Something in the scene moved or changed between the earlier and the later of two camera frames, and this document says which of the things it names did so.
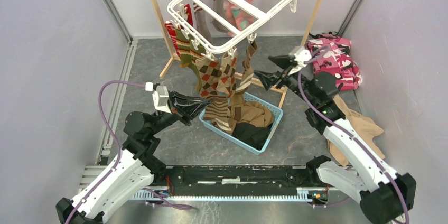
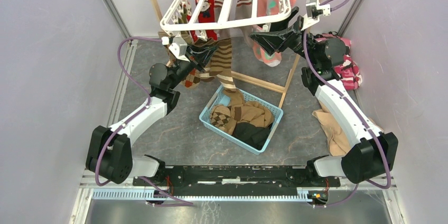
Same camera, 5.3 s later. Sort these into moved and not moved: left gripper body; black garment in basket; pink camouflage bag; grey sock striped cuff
Moved: grey sock striped cuff; left gripper body
Not moved: black garment in basket; pink camouflage bag
